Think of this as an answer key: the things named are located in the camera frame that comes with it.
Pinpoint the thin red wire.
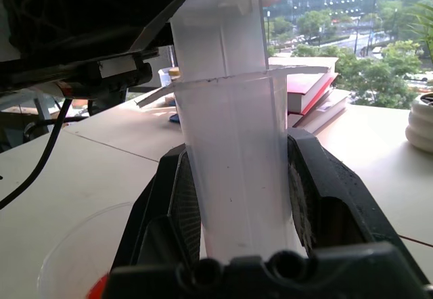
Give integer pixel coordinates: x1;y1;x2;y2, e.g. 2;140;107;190
398;233;433;247

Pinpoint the green leafy plant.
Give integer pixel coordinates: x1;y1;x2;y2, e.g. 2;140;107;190
405;0;433;74

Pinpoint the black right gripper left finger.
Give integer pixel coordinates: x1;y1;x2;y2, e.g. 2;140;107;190
114;148;203;270

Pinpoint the white ribbed plant pot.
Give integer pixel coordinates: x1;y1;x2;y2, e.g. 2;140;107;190
405;92;433;152

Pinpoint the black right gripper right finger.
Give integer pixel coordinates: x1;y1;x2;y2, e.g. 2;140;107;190
286;128;403;258

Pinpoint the red cover book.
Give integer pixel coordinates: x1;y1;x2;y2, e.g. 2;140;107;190
286;71;340;116

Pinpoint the thick white paperback book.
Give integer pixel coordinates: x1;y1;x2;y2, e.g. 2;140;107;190
291;89;352;135

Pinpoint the white cover book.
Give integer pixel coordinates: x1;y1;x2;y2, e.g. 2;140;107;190
267;56;340;75

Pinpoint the large translucent plastic syringe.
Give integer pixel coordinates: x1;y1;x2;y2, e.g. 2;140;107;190
133;0;339;262

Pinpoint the clear plastic cup red liquid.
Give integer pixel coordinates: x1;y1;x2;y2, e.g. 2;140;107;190
36;202;137;299

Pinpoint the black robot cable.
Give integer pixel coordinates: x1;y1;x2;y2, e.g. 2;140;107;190
0;98;73;210

